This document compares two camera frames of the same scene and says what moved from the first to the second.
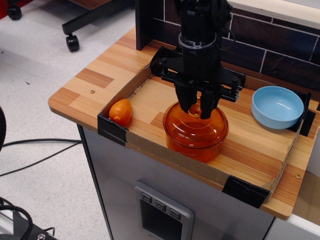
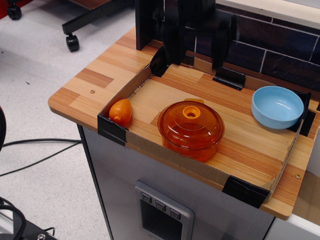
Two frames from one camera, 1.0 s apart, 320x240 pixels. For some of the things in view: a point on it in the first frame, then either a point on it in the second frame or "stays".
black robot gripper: [201, 66] → [201, 14]
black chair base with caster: [91, 17] stays
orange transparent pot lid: [189, 130] stays
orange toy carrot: [120, 111] stays
